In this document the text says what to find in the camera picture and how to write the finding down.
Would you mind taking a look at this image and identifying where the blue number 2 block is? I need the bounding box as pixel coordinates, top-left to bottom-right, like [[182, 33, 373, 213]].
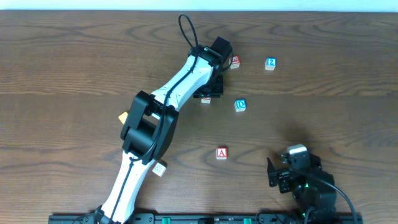
[[265, 57, 277, 70]]

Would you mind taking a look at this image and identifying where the red letter I block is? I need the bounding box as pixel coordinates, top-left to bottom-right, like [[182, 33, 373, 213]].
[[201, 97, 211, 104]]

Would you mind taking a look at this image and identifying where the red letter A block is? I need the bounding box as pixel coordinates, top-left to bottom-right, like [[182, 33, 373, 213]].
[[216, 147, 228, 160]]

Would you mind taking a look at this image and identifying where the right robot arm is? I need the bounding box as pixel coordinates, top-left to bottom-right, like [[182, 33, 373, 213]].
[[267, 151, 336, 223]]

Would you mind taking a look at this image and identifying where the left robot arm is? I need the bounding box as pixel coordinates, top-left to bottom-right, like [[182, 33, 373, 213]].
[[93, 37, 233, 224]]

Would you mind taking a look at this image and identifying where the red picture block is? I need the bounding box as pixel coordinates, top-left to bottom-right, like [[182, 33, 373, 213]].
[[229, 56, 241, 69]]

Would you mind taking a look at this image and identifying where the blue letter D block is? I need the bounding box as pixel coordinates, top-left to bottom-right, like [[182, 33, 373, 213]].
[[234, 99, 247, 112]]

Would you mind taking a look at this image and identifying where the plain cream wooden block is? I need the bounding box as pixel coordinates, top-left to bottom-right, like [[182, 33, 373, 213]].
[[152, 162, 167, 177]]

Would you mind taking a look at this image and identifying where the yellow block lower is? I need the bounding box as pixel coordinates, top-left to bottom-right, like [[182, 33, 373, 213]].
[[118, 112, 128, 124]]

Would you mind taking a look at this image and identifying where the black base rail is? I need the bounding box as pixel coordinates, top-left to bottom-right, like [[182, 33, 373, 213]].
[[48, 212, 364, 224]]

